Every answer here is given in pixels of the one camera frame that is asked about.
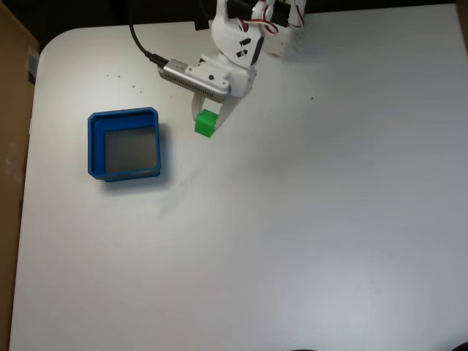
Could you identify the green cube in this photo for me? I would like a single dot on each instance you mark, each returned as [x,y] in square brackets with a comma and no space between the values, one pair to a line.
[205,124]

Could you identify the brown cardboard box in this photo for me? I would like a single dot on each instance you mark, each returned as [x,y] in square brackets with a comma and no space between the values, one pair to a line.
[11,109]

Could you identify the blue box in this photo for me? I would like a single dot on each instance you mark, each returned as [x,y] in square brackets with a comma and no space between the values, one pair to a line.
[96,146]

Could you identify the black tape piece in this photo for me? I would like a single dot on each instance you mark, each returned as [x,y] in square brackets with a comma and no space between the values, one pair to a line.
[202,25]

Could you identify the silver camera box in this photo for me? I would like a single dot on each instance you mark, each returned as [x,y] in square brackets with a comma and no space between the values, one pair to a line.
[190,80]

